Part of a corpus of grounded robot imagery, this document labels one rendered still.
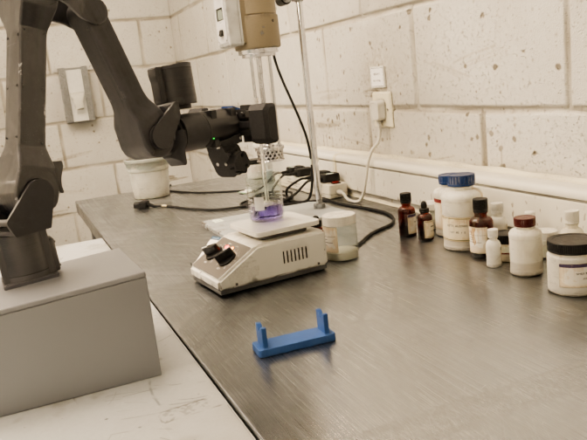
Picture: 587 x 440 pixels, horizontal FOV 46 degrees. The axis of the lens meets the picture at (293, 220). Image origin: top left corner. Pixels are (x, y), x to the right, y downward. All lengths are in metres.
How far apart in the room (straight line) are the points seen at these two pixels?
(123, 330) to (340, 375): 0.25
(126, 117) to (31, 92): 0.14
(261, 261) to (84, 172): 2.49
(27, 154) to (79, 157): 2.63
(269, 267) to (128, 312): 0.36
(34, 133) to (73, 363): 0.29
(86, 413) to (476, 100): 0.94
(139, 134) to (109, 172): 2.57
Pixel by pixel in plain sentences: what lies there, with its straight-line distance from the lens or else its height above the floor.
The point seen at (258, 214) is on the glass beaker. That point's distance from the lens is 1.15.
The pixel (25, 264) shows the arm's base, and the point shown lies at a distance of 0.89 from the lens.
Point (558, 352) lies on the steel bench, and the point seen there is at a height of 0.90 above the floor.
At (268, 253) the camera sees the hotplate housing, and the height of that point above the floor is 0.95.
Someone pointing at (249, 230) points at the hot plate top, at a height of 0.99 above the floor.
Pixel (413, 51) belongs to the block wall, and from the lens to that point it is 1.57.
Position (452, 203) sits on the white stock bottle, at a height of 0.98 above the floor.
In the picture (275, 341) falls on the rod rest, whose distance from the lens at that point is 0.85.
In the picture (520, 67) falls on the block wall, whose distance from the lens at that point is 1.29.
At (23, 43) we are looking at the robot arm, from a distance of 0.92.
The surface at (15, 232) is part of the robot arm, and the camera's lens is 0.86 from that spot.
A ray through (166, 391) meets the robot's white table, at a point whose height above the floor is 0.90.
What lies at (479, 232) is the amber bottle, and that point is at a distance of 1.16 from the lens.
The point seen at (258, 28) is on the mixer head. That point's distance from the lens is 1.52.
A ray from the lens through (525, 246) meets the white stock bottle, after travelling 1.05.
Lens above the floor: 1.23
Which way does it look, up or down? 12 degrees down
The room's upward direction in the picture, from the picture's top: 6 degrees counter-clockwise
